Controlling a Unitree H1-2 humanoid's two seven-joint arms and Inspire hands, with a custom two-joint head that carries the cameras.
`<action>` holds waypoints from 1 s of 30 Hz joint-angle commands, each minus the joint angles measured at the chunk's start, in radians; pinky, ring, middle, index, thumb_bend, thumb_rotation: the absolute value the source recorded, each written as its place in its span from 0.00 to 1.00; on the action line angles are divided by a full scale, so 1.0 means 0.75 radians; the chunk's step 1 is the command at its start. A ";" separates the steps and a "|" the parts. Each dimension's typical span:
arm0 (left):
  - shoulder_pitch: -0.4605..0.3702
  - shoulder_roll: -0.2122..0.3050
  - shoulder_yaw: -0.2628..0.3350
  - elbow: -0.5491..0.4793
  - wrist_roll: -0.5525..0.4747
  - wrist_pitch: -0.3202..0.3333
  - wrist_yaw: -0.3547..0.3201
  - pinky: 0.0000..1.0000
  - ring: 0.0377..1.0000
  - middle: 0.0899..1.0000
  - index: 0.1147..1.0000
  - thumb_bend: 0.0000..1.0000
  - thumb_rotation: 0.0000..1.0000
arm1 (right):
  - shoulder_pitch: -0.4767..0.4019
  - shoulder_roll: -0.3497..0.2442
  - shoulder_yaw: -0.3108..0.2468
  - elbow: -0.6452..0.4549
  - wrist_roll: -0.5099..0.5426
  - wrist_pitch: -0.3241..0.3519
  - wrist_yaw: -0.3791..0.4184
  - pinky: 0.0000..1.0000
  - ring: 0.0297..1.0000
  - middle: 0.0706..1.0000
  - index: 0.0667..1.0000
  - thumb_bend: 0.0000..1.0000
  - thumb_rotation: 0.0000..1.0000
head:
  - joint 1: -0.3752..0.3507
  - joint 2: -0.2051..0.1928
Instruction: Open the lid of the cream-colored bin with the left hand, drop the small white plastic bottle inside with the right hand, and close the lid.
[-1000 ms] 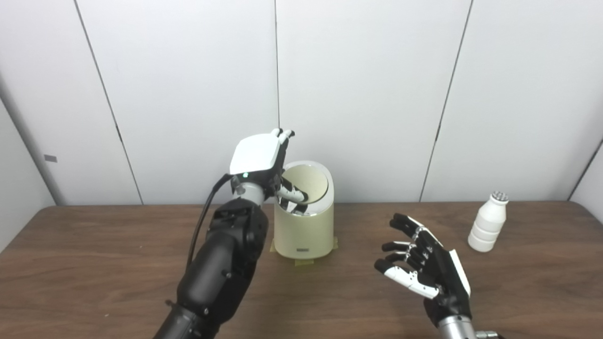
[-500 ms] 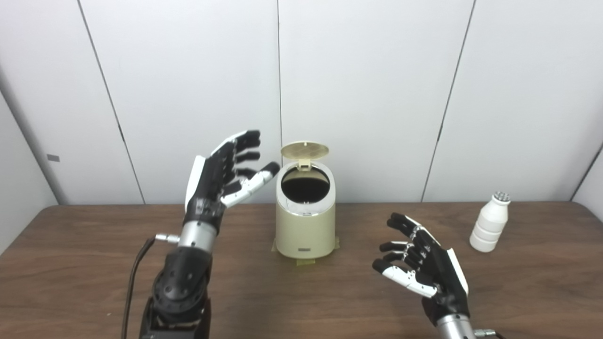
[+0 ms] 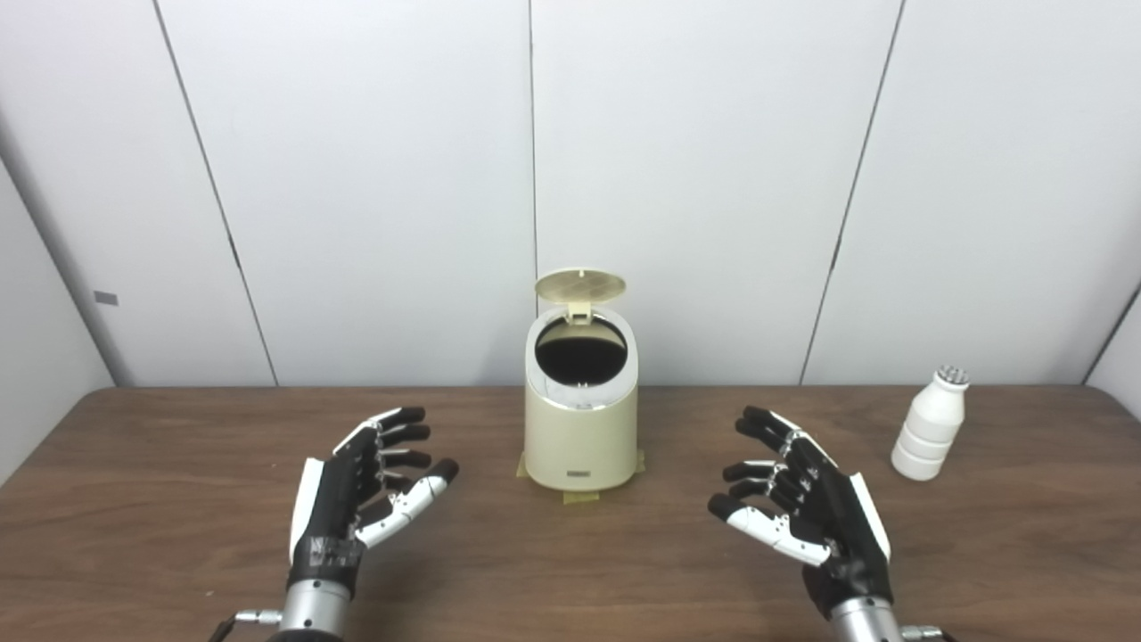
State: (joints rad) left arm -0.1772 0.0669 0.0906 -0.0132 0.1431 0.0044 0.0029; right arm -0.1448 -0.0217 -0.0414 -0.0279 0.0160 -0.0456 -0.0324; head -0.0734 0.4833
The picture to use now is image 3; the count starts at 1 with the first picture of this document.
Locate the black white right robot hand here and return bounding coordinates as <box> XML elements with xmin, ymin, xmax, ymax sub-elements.
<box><xmin>708</xmin><ymin>406</ymin><xmax>894</xmax><ymax>621</ymax></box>

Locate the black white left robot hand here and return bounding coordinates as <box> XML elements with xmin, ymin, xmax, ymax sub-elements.
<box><xmin>289</xmin><ymin>407</ymin><xmax>460</xmax><ymax>597</ymax></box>

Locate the small white plastic bottle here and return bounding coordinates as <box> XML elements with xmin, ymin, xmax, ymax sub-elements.
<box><xmin>891</xmin><ymin>365</ymin><xmax>971</xmax><ymax>482</ymax></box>

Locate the cream-colored bin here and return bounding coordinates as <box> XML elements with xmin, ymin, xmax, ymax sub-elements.
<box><xmin>522</xmin><ymin>306</ymin><xmax>639</xmax><ymax>492</ymax></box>

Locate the round cream bin lid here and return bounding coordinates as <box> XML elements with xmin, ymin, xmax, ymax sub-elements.
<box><xmin>535</xmin><ymin>267</ymin><xmax>627</xmax><ymax>324</ymax></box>

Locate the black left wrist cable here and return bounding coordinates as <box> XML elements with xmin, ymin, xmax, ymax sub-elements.
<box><xmin>208</xmin><ymin>609</ymin><xmax>283</xmax><ymax>642</ymax></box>

